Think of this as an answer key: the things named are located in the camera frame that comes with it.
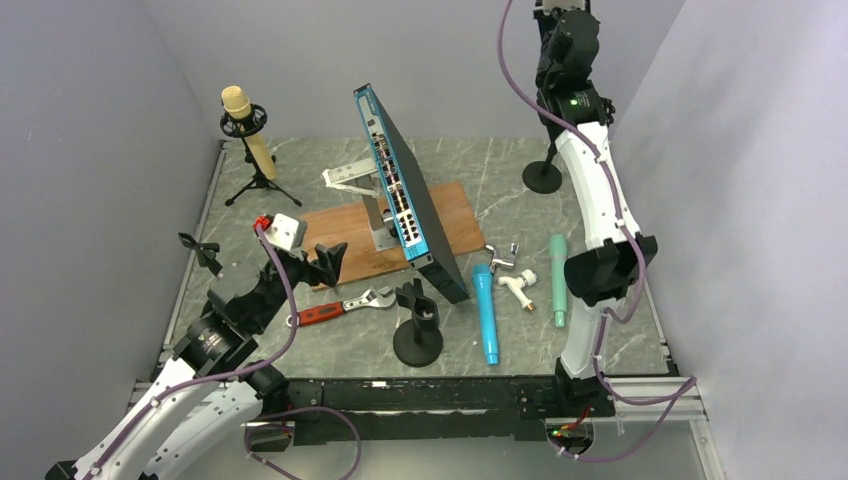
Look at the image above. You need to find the black round-base mic stand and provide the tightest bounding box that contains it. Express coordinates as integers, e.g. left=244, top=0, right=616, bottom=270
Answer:
left=178, top=232, right=223, bottom=277

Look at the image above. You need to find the black stand of green microphone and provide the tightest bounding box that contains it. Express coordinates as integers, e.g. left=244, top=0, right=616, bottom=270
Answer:
left=393, top=278, right=443, bottom=368

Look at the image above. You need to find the blue microphone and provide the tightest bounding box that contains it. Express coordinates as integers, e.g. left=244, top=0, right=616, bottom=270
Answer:
left=471, top=264, right=500, bottom=366

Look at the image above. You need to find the black stand with shock mount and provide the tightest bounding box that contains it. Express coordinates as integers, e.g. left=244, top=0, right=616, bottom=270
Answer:
left=522, top=143, right=562, bottom=194

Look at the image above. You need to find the mint green microphone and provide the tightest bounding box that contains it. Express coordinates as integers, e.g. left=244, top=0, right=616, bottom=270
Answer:
left=548, top=234, right=568, bottom=328

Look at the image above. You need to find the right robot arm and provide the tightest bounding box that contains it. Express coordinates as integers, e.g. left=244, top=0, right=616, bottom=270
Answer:
left=534, top=1, right=658, bottom=415

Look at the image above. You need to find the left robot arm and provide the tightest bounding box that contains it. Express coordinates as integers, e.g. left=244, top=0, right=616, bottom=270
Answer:
left=45, top=239, right=347, bottom=479

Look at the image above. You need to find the black tripod mic stand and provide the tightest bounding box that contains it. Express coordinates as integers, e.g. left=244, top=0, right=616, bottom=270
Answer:
left=219, top=103, right=302, bottom=207

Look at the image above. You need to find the beige microphone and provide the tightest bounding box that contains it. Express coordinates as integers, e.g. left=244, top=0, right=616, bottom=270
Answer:
left=219, top=85, right=277, bottom=180

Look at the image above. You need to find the wooden board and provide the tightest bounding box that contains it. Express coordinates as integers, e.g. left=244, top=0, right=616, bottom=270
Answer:
left=301, top=181, right=485, bottom=285

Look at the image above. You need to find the chrome faucet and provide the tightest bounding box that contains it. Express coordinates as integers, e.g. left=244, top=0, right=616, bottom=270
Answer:
left=485, top=242, right=519, bottom=275

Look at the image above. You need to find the white plastic faucet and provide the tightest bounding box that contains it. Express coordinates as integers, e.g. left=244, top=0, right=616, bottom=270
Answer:
left=497, top=269, right=538, bottom=312

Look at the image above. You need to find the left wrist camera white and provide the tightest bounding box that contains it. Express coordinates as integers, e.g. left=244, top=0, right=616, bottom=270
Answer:
left=253, top=213, right=308, bottom=256

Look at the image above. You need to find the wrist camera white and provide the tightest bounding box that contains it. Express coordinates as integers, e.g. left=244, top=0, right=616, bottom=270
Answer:
left=534, top=0, right=591, bottom=14
left=253, top=213, right=308, bottom=256

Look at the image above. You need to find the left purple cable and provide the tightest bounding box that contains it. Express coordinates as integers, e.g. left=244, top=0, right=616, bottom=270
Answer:
left=82, top=225, right=303, bottom=480

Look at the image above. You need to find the adjustable wrench red handle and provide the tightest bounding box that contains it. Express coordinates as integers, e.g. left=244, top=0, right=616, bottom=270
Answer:
left=298, top=287, right=396, bottom=327

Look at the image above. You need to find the metal bracket holder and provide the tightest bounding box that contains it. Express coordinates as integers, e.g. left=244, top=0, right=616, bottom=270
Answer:
left=322, top=159, right=400, bottom=252

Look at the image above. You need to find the blue black network switch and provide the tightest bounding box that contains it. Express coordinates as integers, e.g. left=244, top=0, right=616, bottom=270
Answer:
left=353, top=83, right=470, bottom=304

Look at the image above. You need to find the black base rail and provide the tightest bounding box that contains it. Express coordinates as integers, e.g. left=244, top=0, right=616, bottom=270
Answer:
left=253, top=375, right=615, bottom=446

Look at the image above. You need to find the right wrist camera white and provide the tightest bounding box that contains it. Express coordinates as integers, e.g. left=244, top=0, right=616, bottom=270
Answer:
left=534, top=0, right=591, bottom=14

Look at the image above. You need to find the aluminium frame rail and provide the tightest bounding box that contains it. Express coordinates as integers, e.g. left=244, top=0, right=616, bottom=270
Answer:
left=105, top=377, right=727, bottom=480

